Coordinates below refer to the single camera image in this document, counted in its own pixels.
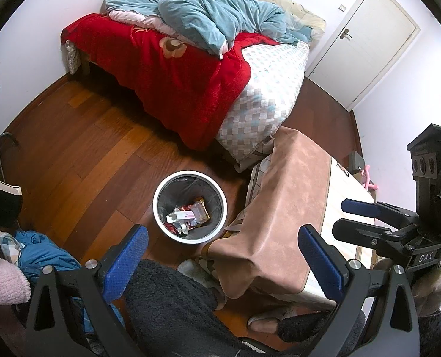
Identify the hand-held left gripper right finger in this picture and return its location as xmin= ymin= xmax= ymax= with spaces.
xmin=298 ymin=224 xmax=421 ymax=357

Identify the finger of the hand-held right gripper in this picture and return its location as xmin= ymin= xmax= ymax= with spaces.
xmin=341 ymin=199 xmax=420 ymax=227
xmin=333 ymin=219 xmax=418 ymax=259

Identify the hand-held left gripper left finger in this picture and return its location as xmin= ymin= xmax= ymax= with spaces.
xmin=25 ymin=224 xmax=149 ymax=357

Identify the white round trash bin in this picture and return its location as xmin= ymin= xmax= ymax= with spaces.
xmin=152 ymin=171 xmax=229 ymax=245

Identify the red snack packet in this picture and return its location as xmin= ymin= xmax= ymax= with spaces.
xmin=167 ymin=220 xmax=203 ymax=236

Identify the white table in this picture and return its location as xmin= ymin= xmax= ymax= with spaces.
xmin=304 ymin=157 xmax=378 ymax=311

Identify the pink toy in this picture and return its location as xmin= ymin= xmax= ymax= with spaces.
xmin=359 ymin=164 xmax=379 ymax=191

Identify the grey box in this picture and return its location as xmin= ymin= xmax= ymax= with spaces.
xmin=348 ymin=150 xmax=366 ymax=172

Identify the person's left leg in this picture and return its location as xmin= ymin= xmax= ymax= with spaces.
xmin=123 ymin=259 xmax=243 ymax=357

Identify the grey slipper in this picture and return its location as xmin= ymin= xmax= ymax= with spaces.
xmin=248 ymin=306 xmax=292 ymax=334
xmin=176 ymin=258 xmax=226 ymax=299

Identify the white pink carton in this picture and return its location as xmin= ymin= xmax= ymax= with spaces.
xmin=166 ymin=209 xmax=196 ymax=225

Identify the brown suede tablecloth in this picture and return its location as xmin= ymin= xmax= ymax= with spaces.
xmin=200 ymin=126 xmax=333 ymax=300

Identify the blue cloth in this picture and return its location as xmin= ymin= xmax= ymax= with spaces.
xmin=14 ymin=230 xmax=126 ymax=333

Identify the black plastic bin liner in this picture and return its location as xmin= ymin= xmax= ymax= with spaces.
xmin=158 ymin=176 xmax=223 ymax=239

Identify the checked cloth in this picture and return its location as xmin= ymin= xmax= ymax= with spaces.
xmin=0 ymin=231 xmax=23 ymax=265

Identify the pink fuzzy cloth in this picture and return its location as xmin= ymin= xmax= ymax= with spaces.
xmin=0 ymin=250 xmax=32 ymax=306

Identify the checkered mattress sheet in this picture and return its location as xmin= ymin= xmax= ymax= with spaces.
xmin=215 ymin=41 xmax=311 ymax=162

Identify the white door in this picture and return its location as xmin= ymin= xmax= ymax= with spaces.
xmin=305 ymin=0 xmax=420 ymax=112

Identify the red fleece blanket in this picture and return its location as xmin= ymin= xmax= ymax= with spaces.
xmin=61 ymin=13 xmax=281 ymax=152

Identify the cream pillow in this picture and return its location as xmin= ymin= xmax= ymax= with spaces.
xmin=217 ymin=0 xmax=327 ymax=41

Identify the light blue quilt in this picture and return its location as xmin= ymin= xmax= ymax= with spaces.
xmin=105 ymin=0 xmax=313 ymax=59

